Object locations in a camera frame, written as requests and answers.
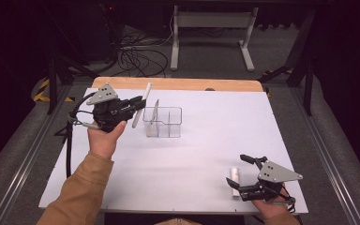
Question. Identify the white table board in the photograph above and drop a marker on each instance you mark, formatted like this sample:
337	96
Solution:
181	168

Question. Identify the black table bracket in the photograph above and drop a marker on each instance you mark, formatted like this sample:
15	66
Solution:
61	132

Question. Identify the short white stick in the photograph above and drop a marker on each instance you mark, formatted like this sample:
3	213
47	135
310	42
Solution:
235	173

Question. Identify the yellow black hazard tape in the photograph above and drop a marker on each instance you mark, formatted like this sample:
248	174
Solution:
42	93

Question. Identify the white metal stand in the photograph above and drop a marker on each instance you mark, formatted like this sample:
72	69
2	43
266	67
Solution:
212	20

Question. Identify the long white pen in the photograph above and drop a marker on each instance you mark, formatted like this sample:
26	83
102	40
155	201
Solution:
147	90

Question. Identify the dark equipment with red light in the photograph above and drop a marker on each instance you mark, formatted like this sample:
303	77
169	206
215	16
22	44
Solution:
106	28

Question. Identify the aluminium rail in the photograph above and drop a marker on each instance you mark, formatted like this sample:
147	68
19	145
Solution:
28	159
325	156

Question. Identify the wooden table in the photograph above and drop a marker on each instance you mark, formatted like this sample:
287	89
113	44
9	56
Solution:
184	83

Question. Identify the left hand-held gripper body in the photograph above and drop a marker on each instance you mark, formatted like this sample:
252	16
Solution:
109	111

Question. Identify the person's right hand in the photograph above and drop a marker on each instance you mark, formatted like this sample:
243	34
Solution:
270	208

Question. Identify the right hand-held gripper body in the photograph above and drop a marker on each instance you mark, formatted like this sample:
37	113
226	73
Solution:
273	176

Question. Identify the clear plastic divided container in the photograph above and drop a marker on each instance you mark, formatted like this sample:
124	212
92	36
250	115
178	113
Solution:
168	123

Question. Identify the person's left hand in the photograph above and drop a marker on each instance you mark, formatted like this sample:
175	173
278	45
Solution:
104	142

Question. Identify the black metal stand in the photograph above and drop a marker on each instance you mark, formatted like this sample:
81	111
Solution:
307	90
53	87

